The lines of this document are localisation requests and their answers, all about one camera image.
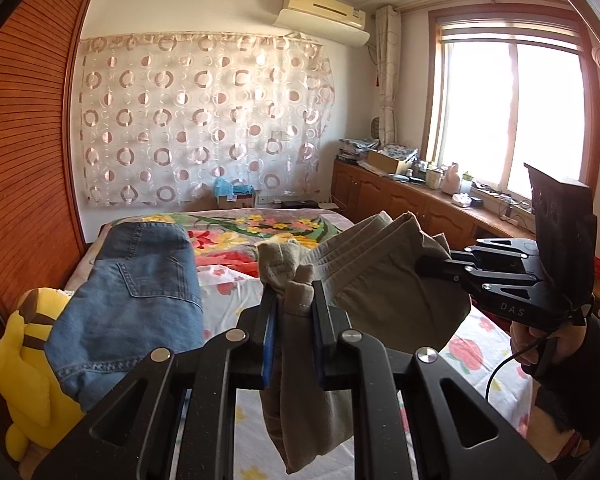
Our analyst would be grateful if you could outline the person's right forearm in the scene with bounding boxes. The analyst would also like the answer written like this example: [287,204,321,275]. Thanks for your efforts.
[527,310,600,443]

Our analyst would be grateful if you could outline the circle-patterned sheer curtain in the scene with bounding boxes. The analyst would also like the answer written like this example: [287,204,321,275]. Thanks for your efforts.
[80,32,337,206]

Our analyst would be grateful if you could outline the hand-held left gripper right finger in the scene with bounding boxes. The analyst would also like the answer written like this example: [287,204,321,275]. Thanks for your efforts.
[310,281,558,480]

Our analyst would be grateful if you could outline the wooden-framed window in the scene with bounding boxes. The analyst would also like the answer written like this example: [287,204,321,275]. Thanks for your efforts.
[427,7,600,201]

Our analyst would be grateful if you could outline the white air conditioner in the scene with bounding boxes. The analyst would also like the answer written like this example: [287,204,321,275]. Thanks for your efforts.
[273,0,371,47]

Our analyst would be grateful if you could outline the pink floral blanket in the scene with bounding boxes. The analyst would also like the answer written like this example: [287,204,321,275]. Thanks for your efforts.
[100,210,356,281]

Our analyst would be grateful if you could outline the wooden wardrobe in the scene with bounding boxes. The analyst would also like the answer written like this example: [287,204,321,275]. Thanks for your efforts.
[0,0,101,331]

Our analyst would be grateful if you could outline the yellow plush toy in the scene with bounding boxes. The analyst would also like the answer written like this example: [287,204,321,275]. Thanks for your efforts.
[0,287,88,463]

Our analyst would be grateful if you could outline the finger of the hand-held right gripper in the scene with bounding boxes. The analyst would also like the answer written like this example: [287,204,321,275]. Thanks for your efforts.
[445,265,552,295]
[415,239,539,277]

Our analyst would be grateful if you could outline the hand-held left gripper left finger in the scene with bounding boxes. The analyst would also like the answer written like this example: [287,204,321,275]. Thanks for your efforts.
[32,285,281,480]

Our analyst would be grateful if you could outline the beige patterned window curtain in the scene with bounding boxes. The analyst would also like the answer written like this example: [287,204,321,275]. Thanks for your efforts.
[375,5,402,146]

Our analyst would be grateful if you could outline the wooden cabinet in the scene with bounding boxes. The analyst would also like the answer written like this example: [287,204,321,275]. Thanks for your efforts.
[331,157,541,261]

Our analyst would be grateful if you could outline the folded blue jeans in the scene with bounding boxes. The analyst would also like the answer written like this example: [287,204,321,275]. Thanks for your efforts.
[45,221,204,413]

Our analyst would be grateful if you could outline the open cardboard box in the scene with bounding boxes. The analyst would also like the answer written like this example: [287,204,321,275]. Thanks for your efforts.
[366,149,411,175]

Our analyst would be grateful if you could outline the blue floral patterned box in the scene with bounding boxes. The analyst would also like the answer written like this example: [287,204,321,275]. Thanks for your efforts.
[382,144,420,161]

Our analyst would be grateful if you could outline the black cable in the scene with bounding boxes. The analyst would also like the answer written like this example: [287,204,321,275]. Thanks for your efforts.
[485,342,551,403]

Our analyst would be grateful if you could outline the person's right hand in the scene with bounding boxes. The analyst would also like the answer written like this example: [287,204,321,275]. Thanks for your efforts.
[510,322,557,377]

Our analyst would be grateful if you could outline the grey-green pants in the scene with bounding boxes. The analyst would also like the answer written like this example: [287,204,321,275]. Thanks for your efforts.
[256,211,472,476]

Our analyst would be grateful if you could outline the small cardboard box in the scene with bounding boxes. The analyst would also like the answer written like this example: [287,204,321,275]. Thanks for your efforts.
[217,191,257,210]

